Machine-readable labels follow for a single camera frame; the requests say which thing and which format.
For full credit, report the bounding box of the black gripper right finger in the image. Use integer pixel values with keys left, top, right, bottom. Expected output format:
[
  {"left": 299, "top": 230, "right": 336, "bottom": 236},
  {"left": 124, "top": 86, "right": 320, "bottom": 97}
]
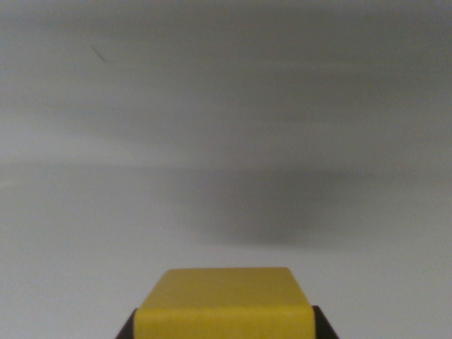
[{"left": 311, "top": 305, "right": 340, "bottom": 339}]

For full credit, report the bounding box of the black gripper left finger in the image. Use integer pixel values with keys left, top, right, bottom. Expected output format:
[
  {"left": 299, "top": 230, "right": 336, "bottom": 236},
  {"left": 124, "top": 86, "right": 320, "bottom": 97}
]
[{"left": 115, "top": 307, "right": 138, "bottom": 339}]

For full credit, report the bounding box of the yellow cube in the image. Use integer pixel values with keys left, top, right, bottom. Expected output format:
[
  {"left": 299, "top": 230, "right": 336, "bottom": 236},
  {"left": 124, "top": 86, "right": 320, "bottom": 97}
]
[{"left": 133, "top": 267, "right": 316, "bottom": 339}]

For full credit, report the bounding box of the grey plastic bin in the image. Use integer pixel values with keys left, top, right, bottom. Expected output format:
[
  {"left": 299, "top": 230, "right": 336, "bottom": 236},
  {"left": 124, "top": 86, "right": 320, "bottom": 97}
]
[{"left": 0, "top": 0, "right": 452, "bottom": 339}]

